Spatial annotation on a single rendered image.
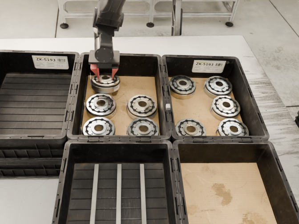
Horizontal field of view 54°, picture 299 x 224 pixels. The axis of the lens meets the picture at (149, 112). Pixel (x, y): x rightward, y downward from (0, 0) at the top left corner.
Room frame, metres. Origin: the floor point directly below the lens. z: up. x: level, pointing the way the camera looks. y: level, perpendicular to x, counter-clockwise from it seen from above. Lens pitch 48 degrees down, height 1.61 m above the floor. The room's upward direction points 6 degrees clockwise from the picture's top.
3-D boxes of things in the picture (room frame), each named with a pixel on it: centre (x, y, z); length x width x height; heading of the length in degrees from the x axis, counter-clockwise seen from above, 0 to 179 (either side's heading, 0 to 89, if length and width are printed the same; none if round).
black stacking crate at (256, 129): (0.74, -0.19, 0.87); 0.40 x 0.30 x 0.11; 8
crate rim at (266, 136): (0.74, -0.19, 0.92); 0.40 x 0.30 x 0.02; 8
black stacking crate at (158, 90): (0.70, 0.10, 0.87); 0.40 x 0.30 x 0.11; 8
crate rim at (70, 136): (0.70, 0.10, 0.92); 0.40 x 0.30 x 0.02; 8
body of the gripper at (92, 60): (0.80, 0.17, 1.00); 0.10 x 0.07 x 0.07; 98
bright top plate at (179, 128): (0.62, -0.14, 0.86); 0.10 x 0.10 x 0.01
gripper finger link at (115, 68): (0.80, 0.16, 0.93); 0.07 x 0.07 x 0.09; 8
